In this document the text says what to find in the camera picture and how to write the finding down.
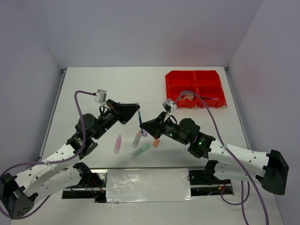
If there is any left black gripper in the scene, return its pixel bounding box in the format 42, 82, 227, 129
93, 99, 140, 140

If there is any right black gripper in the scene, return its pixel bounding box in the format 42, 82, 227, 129
140, 111, 188, 145

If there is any purple highlighter cap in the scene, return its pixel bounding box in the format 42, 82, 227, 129
142, 130, 148, 137

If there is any blue pen with label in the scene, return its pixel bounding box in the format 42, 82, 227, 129
138, 110, 142, 124

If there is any pink highlighter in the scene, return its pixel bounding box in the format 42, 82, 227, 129
114, 135, 122, 154

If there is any large silver tape roll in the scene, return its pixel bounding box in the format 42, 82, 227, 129
179, 91, 194, 101

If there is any dark blue pen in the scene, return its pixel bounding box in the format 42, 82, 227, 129
201, 97, 219, 100

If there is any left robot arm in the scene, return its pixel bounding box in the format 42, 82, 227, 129
0, 99, 140, 220

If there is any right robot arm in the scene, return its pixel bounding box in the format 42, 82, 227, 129
140, 112, 289, 195

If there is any orange highlighter cap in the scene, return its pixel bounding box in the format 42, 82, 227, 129
153, 139, 160, 148

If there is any orange-tip grey highlighter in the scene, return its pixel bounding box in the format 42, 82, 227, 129
132, 131, 142, 148

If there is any green highlighter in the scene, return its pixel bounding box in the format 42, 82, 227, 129
130, 143, 150, 159

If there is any silver foil covered plate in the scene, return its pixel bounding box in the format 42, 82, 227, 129
106, 168, 193, 203

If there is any red compartment bin tray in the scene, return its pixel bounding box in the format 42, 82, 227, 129
165, 70, 227, 108

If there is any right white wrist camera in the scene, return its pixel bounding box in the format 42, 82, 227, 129
162, 98, 177, 119

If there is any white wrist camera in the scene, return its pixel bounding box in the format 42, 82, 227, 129
162, 98, 177, 119
94, 89, 107, 104

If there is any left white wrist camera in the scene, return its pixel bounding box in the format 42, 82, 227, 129
94, 89, 107, 104

